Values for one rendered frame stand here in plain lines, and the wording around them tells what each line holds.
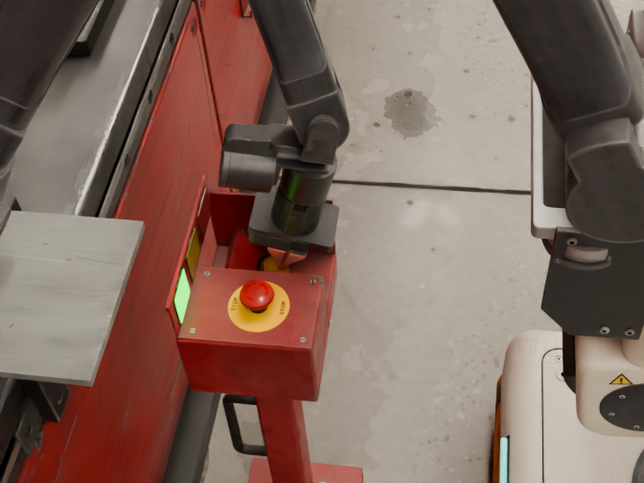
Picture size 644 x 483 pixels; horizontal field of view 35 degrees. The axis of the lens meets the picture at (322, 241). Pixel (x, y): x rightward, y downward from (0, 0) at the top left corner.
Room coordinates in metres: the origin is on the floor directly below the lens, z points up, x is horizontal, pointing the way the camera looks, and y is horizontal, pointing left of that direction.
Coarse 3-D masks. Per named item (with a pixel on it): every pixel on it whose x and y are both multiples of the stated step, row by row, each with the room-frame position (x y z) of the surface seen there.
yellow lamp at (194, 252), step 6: (192, 240) 0.75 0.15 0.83; (192, 246) 0.74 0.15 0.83; (198, 246) 0.76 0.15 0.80; (192, 252) 0.74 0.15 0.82; (198, 252) 0.76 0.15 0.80; (192, 258) 0.74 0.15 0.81; (198, 258) 0.76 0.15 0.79; (192, 264) 0.73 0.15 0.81; (192, 270) 0.73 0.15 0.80; (192, 276) 0.72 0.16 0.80
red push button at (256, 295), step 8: (256, 280) 0.70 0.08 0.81; (248, 288) 0.69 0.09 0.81; (256, 288) 0.69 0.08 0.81; (264, 288) 0.69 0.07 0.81; (272, 288) 0.69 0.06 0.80; (240, 296) 0.68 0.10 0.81; (248, 296) 0.68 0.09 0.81; (256, 296) 0.68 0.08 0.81; (264, 296) 0.68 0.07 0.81; (272, 296) 0.68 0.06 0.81; (248, 304) 0.67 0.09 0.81; (256, 304) 0.67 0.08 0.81; (264, 304) 0.67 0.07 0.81; (256, 312) 0.67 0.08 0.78
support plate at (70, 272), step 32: (32, 224) 0.65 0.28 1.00; (64, 224) 0.64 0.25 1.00; (96, 224) 0.64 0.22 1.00; (128, 224) 0.64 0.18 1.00; (0, 256) 0.61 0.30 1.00; (32, 256) 0.61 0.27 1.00; (64, 256) 0.60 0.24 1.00; (96, 256) 0.60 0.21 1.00; (128, 256) 0.60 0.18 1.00; (0, 288) 0.57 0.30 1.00; (32, 288) 0.57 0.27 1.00; (64, 288) 0.56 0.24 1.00; (96, 288) 0.56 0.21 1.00; (0, 320) 0.53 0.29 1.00; (32, 320) 0.53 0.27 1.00; (64, 320) 0.53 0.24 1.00; (96, 320) 0.53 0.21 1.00; (0, 352) 0.50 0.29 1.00; (32, 352) 0.50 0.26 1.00; (64, 352) 0.49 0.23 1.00; (96, 352) 0.49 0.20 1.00
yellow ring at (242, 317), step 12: (240, 288) 0.71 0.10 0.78; (276, 288) 0.71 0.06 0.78; (240, 300) 0.69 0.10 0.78; (276, 300) 0.69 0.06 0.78; (288, 300) 0.69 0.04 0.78; (228, 312) 0.68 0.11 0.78; (240, 312) 0.68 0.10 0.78; (252, 312) 0.67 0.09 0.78; (264, 312) 0.67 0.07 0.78; (276, 312) 0.67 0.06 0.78; (240, 324) 0.66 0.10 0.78; (252, 324) 0.66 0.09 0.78; (264, 324) 0.66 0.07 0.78; (276, 324) 0.66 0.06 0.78
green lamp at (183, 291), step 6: (180, 282) 0.69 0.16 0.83; (186, 282) 0.70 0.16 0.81; (180, 288) 0.68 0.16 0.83; (186, 288) 0.70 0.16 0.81; (180, 294) 0.68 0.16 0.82; (186, 294) 0.69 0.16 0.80; (174, 300) 0.66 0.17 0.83; (180, 300) 0.68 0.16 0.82; (186, 300) 0.69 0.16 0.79; (180, 306) 0.67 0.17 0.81; (186, 306) 0.69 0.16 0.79; (180, 312) 0.67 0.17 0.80; (180, 318) 0.66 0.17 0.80
